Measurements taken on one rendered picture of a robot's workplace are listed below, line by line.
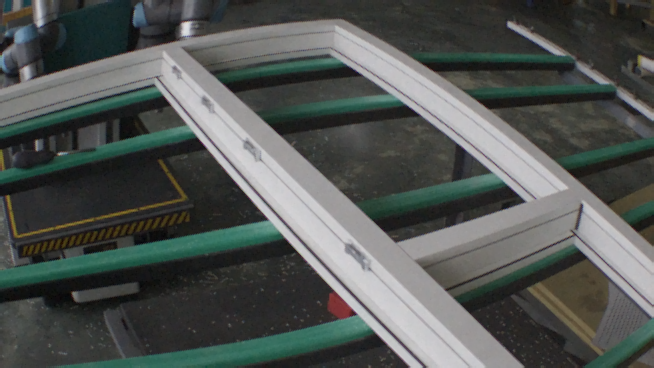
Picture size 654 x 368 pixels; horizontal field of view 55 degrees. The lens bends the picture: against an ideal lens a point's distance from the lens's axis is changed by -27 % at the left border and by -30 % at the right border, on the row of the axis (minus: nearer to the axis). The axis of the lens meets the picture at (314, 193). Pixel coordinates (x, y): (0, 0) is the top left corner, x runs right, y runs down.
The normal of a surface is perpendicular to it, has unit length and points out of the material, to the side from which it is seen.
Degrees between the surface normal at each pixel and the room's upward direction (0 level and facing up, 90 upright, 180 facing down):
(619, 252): 90
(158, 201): 0
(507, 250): 90
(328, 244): 90
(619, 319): 0
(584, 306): 0
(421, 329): 90
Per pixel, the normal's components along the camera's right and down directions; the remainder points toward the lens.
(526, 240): 0.48, 0.46
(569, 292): 0.07, -0.87
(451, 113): -0.88, 0.18
